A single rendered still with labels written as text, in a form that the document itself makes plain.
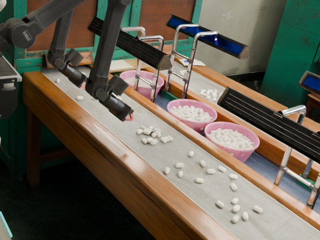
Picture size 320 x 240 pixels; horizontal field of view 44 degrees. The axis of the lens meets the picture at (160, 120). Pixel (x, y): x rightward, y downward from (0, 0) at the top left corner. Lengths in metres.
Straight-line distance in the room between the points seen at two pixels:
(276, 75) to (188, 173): 3.16
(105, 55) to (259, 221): 0.81
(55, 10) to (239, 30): 3.45
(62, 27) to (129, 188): 0.78
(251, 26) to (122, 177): 3.43
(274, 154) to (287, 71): 2.65
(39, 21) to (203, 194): 0.84
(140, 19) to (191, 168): 1.27
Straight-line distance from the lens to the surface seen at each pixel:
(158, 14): 2.70
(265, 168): 1.92
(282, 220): 1.52
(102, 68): 1.46
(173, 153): 1.71
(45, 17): 1.34
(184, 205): 1.39
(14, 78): 1.50
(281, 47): 4.58
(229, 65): 4.70
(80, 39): 2.41
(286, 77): 4.55
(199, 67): 2.73
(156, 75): 2.04
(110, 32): 1.44
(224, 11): 4.34
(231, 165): 1.70
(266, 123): 1.38
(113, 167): 1.61
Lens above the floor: 1.63
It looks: 27 degrees down
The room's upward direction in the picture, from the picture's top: 10 degrees clockwise
